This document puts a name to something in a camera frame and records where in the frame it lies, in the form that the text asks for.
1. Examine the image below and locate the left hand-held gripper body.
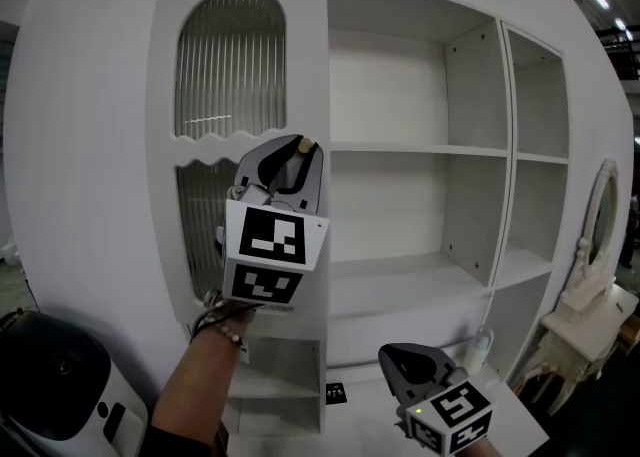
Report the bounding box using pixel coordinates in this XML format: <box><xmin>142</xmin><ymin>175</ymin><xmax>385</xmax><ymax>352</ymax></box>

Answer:
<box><xmin>215</xmin><ymin>184</ymin><xmax>331</xmax><ymax>314</ymax></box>

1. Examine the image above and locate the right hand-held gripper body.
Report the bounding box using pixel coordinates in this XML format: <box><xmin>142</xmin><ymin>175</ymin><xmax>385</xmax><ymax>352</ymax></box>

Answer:
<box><xmin>397</xmin><ymin>367</ymin><xmax>494</xmax><ymax>457</ymax></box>

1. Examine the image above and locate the white cabinet door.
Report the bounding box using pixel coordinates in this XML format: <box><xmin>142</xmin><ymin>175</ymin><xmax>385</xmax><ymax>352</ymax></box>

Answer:
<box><xmin>144</xmin><ymin>0</ymin><xmax>331</xmax><ymax>321</ymax></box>

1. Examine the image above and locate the person's left forearm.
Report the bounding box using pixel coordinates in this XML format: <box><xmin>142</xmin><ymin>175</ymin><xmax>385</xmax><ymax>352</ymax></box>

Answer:
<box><xmin>149</xmin><ymin>312</ymin><xmax>251</xmax><ymax>457</ymax></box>

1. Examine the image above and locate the white shelf cabinet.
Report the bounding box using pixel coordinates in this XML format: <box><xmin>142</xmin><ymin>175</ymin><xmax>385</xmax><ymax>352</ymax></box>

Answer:
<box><xmin>144</xmin><ymin>0</ymin><xmax>574</xmax><ymax>457</ymax></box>

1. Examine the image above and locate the cream vanity table with mirror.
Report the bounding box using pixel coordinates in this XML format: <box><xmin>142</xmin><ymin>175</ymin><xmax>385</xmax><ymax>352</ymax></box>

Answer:
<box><xmin>509</xmin><ymin>158</ymin><xmax>640</xmax><ymax>419</ymax></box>

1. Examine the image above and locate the white and black robot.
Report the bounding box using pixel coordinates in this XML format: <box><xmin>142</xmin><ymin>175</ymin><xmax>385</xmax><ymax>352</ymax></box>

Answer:
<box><xmin>0</xmin><ymin>309</ymin><xmax>150</xmax><ymax>457</ymax></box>

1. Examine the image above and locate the white bottle with handle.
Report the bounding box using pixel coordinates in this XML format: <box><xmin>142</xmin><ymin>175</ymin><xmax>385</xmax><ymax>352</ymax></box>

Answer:
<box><xmin>463</xmin><ymin>327</ymin><xmax>495</xmax><ymax>376</ymax></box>

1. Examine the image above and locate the beaded bracelet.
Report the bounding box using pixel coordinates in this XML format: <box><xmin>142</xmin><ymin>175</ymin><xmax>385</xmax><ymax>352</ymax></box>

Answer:
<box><xmin>202</xmin><ymin>312</ymin><xmax>251</xmax><ymax>361</ymax></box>

